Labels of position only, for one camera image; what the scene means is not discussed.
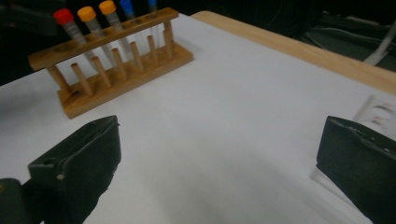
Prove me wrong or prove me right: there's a white table sheet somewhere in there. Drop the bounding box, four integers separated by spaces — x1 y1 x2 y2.
0 13 396 224

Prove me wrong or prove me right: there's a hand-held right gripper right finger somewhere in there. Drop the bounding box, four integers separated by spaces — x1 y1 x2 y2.
316 115 396 224

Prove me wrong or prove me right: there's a grey metal stand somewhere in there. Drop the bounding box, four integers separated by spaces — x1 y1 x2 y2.
362 18 396 66

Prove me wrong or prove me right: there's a clear acrylic tube rack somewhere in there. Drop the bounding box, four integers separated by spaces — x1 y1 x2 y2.
353 93 396 141

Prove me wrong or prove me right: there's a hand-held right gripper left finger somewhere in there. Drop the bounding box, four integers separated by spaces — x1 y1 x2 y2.
27 115 122 224

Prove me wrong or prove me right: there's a blue cap test tube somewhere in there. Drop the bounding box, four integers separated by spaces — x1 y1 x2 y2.
147 0 163 48
119 0 148 48

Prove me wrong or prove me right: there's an orange cap test tube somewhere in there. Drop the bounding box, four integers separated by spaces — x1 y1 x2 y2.
77 6 118 63
98 0 134 54

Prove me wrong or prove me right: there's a wooden test tube rack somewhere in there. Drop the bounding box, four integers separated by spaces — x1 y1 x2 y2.
27 7 194 120

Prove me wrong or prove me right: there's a red cap test tube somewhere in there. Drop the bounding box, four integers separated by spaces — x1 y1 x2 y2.
51 7 97 68

